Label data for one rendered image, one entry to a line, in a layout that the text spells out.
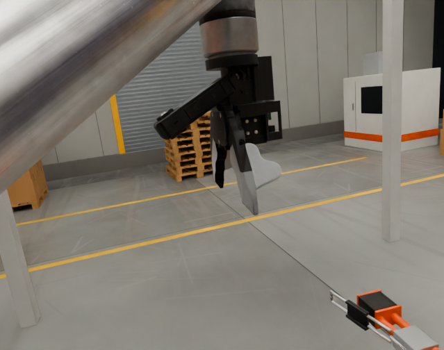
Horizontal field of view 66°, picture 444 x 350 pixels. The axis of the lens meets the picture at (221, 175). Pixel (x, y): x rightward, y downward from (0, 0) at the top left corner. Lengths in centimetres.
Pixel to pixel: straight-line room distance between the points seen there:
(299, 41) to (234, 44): 1065
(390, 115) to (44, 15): 352
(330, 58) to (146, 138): 612
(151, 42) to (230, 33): 25
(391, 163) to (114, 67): 357
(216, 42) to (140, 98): 886
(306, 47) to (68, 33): 1104
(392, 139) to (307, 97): 762
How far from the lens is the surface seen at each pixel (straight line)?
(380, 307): 102
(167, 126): 44
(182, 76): 950
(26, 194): 702
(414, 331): 98
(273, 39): 1068
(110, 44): 19
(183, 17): 24
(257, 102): 48
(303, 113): 1106
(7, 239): 311
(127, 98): 928
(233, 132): 43
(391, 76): 361
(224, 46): 45
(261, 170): 44
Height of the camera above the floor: 167
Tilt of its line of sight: 13 degrees down
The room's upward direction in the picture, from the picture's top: 6 degrees counter-clockwise
